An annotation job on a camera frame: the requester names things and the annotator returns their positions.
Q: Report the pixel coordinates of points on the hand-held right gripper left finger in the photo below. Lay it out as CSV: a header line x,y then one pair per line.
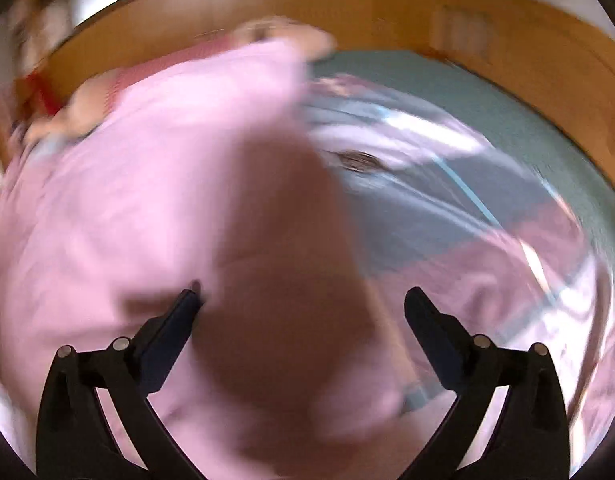
x,y
172,330

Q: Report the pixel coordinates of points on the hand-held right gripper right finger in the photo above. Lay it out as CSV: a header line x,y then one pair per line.
x,y
437,335

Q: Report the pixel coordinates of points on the wooden headboard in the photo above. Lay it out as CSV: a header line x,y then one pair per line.
x,y
337,5

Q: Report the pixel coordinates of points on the printed patchwork blanket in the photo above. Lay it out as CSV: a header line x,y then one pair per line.
x,y
437,210

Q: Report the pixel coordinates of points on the pink sweatshirt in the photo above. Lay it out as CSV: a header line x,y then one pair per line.
x,y
187,160

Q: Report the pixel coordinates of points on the green bed sheet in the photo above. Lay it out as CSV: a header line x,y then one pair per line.
x,y
487,100

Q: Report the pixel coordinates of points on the red cloth item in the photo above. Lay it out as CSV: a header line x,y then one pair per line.
x,y
42,91

